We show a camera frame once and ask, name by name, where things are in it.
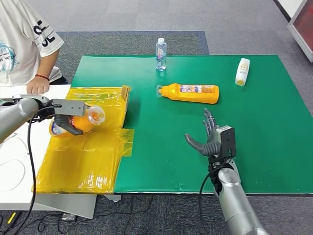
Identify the person's left hand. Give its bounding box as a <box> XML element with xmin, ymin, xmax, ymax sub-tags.
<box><xmin>26</xmin><ymin>76</ymin><xmax>51</xmax><ymax>95</ymax></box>

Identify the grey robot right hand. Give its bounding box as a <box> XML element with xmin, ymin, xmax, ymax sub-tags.
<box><xmin>185</xmin><ymin>108</ymin><xmax>222</xmax><ymax>158</ymax></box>

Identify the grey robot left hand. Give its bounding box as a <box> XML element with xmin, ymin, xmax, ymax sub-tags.
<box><xmin>54</xmin><ymin>114</ymin><xmax>84</xmax><ymax>137</ymax></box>

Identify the orange detergent bottle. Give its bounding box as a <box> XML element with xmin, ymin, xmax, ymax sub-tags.
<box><xmin>49</xmin><ymin>105</ymin><xmax>106</xmax><ymax>139</ymax></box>
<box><xmin>156</xmin><ymin>83</ymin><xmax>220</xmax><ymax>105</ymax></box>

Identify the small white bottle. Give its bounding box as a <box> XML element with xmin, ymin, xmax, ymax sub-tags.
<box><xmin>235</xmin><ymin>58</ymin><xmax>250</xmax><ymax>87</ymax></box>

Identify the clear water bottle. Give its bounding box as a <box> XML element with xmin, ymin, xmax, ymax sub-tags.
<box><xmin>155</xmin><ymin>37</ymin><xmax>167</xmax><ymax>71</ymax></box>

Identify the yellow plastic sheet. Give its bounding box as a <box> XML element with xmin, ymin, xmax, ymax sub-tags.
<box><xmin>33</xmin><ymin>85</ymin><xmax>135</xmax><ymax>194</ymax></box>

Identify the green table mat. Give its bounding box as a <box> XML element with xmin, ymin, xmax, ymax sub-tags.
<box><xmin>71</xmin><ymin>54</ymin><xmax>313</xmax><ymax>195</ymax></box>

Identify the person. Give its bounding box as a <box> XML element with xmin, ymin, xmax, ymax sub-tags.
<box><xmin>0</xmin><ymin>0</ymin><xmax>68</xmax><ymax>95</ymax></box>

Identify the floor power strip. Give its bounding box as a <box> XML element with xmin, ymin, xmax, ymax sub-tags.
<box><xmin>61</xmin><ymin>213</ymin><xmax>78</xmax><ymax>222</ymax></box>

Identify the black box with yellow stripe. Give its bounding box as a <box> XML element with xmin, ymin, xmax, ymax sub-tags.
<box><xmin>0</xmin><ymin>211</ymin><xmax>21</xmax><ymax>232</ymax></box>

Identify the white cabinet with red panels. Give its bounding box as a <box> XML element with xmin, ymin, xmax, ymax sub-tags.
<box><xmin>287</xmin><ymin>0</ymin><xmax>313</xmax><ymax>63</ymax></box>

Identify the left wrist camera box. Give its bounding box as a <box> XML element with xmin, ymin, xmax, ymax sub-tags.
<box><xmin>52</xmin><ymin>98</ymin><xmax>87</xmax><ymax>118</ymax></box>

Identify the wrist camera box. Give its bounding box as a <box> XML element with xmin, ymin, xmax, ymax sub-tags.
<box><xmin>215</xmin><ymin>125</ymin><xmax>237</xmax><ymax>160</ymax></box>
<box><xmin>52</xmin><ymin>98</ymin><xmax>87</xmax><ymax>118</ymax></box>

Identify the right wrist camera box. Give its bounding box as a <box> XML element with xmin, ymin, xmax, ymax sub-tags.
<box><xmin>215</xmin><ymin>125</ymin><xmax>237</xmax><ymax>160</ymax></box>

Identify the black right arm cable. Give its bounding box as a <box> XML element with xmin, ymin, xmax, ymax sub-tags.
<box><xmin>198</xmin><ymin>172</ymin><xmax>213</xmax><ymax>235</ymax></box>

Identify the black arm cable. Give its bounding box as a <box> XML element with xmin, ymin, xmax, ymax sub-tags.
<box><xmin>12</xmin><ymin>106</ymin><xmax>60</xmax><ymax>235</ymax></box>
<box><xmin>198</xmin><ymin>172</ymin><xmax>213</xmax><ymax>235</ymax></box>

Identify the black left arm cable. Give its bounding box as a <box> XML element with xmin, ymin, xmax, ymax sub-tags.
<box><xmin>12</xmin><ymin>106</ymin><xmax>60</xmax><ymax>235</ymax></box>

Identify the white cable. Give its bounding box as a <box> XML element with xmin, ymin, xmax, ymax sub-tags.
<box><xmin>0</xmin><ymin>133</ymin><xmax>26</xmax><ymax>192</ymax></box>

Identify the grey table base plate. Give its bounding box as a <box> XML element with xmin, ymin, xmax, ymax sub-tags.
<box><xmin>34</xmin><ymin>194</ymin><xmax>97</xmax><ymax>220</ymax></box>

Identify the grey table foot bracket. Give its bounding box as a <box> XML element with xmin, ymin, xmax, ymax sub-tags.
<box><xmin>104</xmin><ymin>194</ymin><xmax>121</xmax><ymax>203</ymax></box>

